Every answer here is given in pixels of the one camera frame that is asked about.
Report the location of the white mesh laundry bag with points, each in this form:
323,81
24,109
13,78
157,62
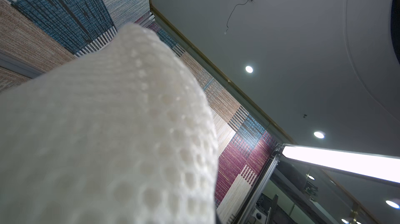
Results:
124,135

